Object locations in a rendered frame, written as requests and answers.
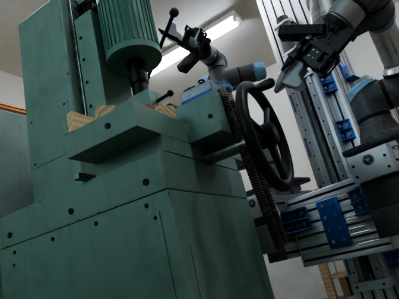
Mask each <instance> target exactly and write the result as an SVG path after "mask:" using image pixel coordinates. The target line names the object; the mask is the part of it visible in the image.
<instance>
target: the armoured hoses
mask: <svg viewBox="0 0 399 299"><path fill-rule="evenodd" d="M217 92H219V93H220V96H221V99H222V101H223V105H224V108H225V111H226V114H227V118H228V120H229V125H230V127H231V129H232V133H233V136H234V138H235V141H236V142H238V143H240V142H241V141H240V140H241V139H242V138H243V135H242V131H241V129H240V125H239V121H238V116H237V112H236V103H235V99H234V97H233V94H232V92H228V93H227V91H226V88H224V87H223V88H219V89H218V90H217ZM239 152H240V155H241V157H242V161H243V163H244V166H245V168H246V171H247V174H248V176H249V177H248V178H249V180H250V181H251V182H250V183H251V186H252V188H253V190H254V193H255V196H256V198H257V201H258V203H259V204H258V205H259V206H260V207H259V208H261V211H262V212H261V213H262V216H263V218H264V221H265V223H266V226H267V228H268V230H269V233H270V235H271V238H272V240H273V242H274V245H275V247H276V249H278V250H282V249H284V246H285V245H286V244H287V243H288V240H287V236H286V233H285V230H284V227H283V223H282V221H281V218H280V216H279V213H278V211H277V209H276V208H277V207H276V205H275V204H274V203H275V202H273V201H274V200H273V197H272V195H271V192H270V190H269V187H268V185H267V182H266V180H265V179H264V177H263V176H262V174H261V173H260V171H259V170H258V168H257V166H256V165H255V163H254V161H253V159H252V157H251V155H250V153H249V150H248V149H247V148H245V147H243V146H240V147H239Z"/></svg>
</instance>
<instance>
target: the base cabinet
mask: <svg viewBox="0 0 399 299"><path fill-rule="evenodd" d="M1 270H2V290H3V299H275V298H274V294H273V289H272V286H271V282H270V279H269V276H268V272H267V267H266V264H265V260H264V257H263V254H262V250H261V245H260V242H259V238H258V235H257V230H256V228H255V223H254V219H253V216H252V212H251V208H250V206H249V201H248V200H247V199H241V198H232V197H227V196H217V195H208V194H203V193H194V192H184V191H179V190H170V189H166V190H163V191H161V192H158V193H155V194H153V195H150V196H147V197H144V198H142V199H139V200H137V201H133V202H131V203H128V204H126V205H122V206H120V207H117V208H115V209H111V210H110V211H106V212H104V213H101V214H98V215H95V216H93V217H90V218H87V219H85V220H82V221H79V222H76V223H74V224H71V225H68V226H66V227H63V228H60V229H58V230H55V231H52V232H49V233H47V234H44V235H42V236H38V237H36V238H33V239H31V240H27V241H25V242H22V243H20V244H16V245H15V246H11V247H9V248H6V249H4V250H1Z"/></svg>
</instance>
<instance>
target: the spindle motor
mask: <svg viewBox="0 0 399 299"><path fill-rule="evenodd" d="M96 3H97V9H98V13H99V20H100V27H101V31H102V38H103V44H104V51H105V55H106V62H107V67H108V68H109V69H110V70H111V71H112V72H114V73H116V74H118V75H122V76H128V75H129V71H128V69H127V68H126V62H127V61H128V60H130V59H132V58H142V59H144V61H145V71H146V73H148V72H150V71H152V70H154V69H156V68H157V67H158V66H159V65H160V63H161V62H162V52H161V49H160V45H159V40H158V36H157V31H156V26H155V23H154V18H153V13H152V10H151V5H150V0H96Z"/></svg>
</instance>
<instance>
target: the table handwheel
mask: <svg viewBox="0 0 399 299"><path fill-rule="evenodd" d="M254 86H255V84H254V83H253V82H250V81H244V82H241V83H240V84H239V85H238V87H237V89H236V95H235V103H236V112H237V118H238V121H239V125H240V129H241V131H242V135H243V138H242V139H241V140H240V141H241V142H240V143H238V142H236V141H232V142H229V143H227V144H224V145H222V146H220V147H217V148H215V149H212V150H209V151H207V152H205V153H204V160H205V162H206V163H207V164H208V165H210V164H214V163H216V162H218V161H221V160H224V159H227V158H229V157H232V156H234V155H237V154H240V152H239V147H240V146H243V147H245V148H247V150H249V153H250V155H251V157H252V159H253V161H254V163H255V165H256V166H257V168H258V170H259V171H260V173H261V174H262V176H263V177H264V179H265V180H266V181H267V182H268V184H269V185H270V186H272V187H273V188H274V189H275V190H277V191H280V192H286V191H288V190H290V188H291V187H292V186H293V181H294V168H293V161H292V156H291V153H290V149H289V145H288V143H287V139H286V136H285V134H284V131H283V128H282V127H281V124H280V121H279V119H278V117H277V115H276V113H275V111H274V109H273V107H272V105H271V104H270V102H269V101H268V99H267V98H266V96H265V94H264V93H263V92H260V93H255V94H253V92H252V90H251V88H252V87H254ZM248 93H249V94H250V95H251V96H252V97H253V98H254V99H255V100H256V102H257V103H258V104H259V106H260V107H261V109H262V111H263V112H264V122H263V124H261V125H259V124H257V123H256V121H254V120H253V119H252V118H251V116H250V113H249V107H248ZM239 144H241V145H239ZM275 145H278V148H279V152H280V155H281V161H282V163H281V161H280V158H279V156H278V153H277V150H276V148H275ZM266 148H268V150H269V152H270V154H271V156H272V158H273V161H274V163H275V166H276V167H277V170H278V173H279V175H280V177H279V176H278V175H277V174H276V172H275V171H274V170H273V168H272V167H271V165H270V163H269V162H268V160H267V158H266V156H265V154H264V152H263V150H264V149H266Z"/></svg>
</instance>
